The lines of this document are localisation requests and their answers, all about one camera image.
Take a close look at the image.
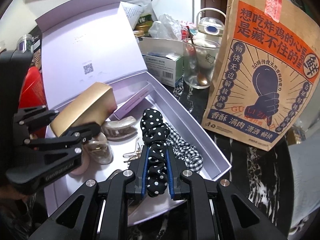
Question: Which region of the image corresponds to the clear star hair clip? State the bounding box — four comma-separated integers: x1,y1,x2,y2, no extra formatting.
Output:
127,137,146,161

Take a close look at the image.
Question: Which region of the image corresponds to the black printed box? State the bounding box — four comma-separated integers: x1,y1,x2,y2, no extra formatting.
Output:
27,26,43,71

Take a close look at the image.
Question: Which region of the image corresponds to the brown printed paper bag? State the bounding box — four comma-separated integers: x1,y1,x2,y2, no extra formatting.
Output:
202,0,320,152

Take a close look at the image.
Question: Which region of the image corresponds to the pink round compact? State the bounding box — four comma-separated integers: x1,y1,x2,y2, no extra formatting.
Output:
69,158,89,176

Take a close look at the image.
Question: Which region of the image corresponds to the pearl claw hair clip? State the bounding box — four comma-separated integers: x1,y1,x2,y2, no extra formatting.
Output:
101,116,138,140

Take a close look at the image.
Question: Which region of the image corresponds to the smoky translucent hair clip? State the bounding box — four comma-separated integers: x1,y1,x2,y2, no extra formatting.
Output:
106,169,123,181

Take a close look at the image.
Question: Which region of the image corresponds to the clear plastic bag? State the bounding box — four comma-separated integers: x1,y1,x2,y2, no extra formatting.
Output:
149,13,182,41

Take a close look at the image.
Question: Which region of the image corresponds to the gold lid jar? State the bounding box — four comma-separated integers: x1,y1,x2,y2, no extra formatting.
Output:
132,17,153,38

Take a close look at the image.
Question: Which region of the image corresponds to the paper leaflet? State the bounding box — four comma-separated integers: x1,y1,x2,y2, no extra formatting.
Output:
120,1,152,28

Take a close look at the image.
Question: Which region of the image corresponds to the lavender gift box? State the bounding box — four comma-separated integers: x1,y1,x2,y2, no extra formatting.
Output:
35,0,232,228

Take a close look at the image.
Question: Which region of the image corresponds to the white green medicine box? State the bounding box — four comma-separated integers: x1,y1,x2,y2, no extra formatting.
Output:
143,52,185,87

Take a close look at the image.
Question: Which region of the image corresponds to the purple can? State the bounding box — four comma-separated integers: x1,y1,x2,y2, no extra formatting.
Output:
16,35,35,52

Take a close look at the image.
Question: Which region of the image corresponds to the white cardboard box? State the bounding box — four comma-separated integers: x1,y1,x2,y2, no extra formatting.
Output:
139,37,187,58

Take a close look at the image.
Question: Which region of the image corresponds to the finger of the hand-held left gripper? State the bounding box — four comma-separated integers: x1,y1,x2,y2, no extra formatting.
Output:
21,122,102,166
13,106,61,143

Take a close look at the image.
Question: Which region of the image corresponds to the gingham scrunchie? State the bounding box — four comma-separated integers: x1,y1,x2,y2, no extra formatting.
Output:
166,122,203,173

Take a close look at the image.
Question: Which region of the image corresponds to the glass cup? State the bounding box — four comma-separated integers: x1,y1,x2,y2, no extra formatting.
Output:
182,37,221,90

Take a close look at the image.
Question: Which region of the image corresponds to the gold box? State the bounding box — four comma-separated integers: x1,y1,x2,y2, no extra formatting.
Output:
49,82,117,138

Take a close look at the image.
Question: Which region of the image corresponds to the black polka dot scrunchie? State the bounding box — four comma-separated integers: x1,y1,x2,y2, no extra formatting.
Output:
140,108,171,197

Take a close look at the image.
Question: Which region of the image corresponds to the white water bottle with handle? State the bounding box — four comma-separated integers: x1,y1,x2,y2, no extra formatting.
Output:
195,7,226,48

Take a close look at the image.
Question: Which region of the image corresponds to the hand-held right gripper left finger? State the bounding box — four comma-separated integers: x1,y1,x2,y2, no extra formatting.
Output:
30,145,150,240

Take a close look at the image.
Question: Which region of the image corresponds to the red canister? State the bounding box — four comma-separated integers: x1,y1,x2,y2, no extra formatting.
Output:
20,66,48,113

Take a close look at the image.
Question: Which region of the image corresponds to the small purple box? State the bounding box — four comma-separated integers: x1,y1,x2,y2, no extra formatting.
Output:
114,81,155,121

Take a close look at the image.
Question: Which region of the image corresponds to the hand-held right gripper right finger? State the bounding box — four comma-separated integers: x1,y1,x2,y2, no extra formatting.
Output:
166,145,287,240

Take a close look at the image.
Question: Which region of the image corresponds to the small translucent claw clip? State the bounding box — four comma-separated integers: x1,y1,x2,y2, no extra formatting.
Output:
82,132,113,165

